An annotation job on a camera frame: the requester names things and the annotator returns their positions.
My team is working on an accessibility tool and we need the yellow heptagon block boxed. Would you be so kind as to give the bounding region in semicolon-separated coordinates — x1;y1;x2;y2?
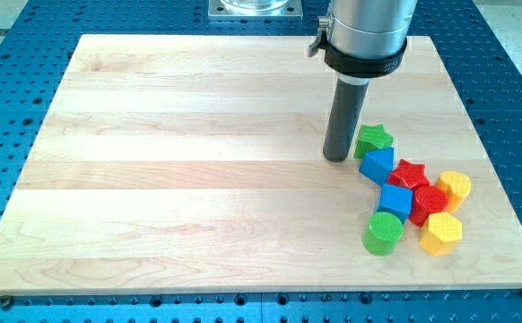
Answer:
435;170;472;213

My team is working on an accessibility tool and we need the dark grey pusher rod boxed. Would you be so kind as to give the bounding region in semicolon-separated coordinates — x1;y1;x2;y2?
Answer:
323;74;370;162

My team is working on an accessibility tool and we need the red cylinder block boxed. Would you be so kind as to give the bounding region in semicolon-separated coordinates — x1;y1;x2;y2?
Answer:
409;186;448;227

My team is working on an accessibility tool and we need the blue cube block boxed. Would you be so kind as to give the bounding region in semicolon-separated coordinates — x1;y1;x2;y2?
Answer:
377;183;413;223

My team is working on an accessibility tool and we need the green cylinder block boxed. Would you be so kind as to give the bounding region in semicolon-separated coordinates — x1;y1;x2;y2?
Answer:
361;212;404;256

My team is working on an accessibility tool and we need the red star block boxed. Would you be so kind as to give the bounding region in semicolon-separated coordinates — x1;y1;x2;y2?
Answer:
387;159;430;190

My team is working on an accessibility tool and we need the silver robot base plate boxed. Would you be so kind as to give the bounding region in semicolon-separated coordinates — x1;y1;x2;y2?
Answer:
207;0;303;20

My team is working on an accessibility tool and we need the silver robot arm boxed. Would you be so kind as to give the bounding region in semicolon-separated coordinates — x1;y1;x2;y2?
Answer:
308;0;417;85

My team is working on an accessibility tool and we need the light wooden board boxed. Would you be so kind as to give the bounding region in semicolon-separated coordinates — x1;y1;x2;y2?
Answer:
0;35;522;296

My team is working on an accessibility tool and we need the left board clamp screw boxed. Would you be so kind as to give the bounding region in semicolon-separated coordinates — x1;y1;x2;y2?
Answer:
0;295;13;310

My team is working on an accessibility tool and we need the green star block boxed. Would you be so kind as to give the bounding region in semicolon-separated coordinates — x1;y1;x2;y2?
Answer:
353;124;394;159

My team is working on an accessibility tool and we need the yellow hexagon block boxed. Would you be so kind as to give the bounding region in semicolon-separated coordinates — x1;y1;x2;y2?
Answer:
419;212;463;256

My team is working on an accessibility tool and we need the blue triangle block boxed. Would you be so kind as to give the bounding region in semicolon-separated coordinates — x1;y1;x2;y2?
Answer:
360;147;395;186

